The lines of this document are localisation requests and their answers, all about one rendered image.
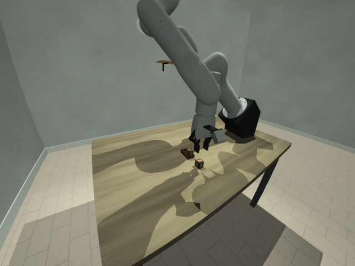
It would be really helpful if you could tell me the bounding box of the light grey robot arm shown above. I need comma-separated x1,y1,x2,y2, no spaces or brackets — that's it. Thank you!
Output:
137,0,247,119

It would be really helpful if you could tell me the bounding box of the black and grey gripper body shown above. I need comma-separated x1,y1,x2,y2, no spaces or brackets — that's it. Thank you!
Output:
191,113,216,140

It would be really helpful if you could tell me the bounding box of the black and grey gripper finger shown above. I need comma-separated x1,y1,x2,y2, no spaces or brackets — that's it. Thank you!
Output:
203,137,212,151
189,129,201,153

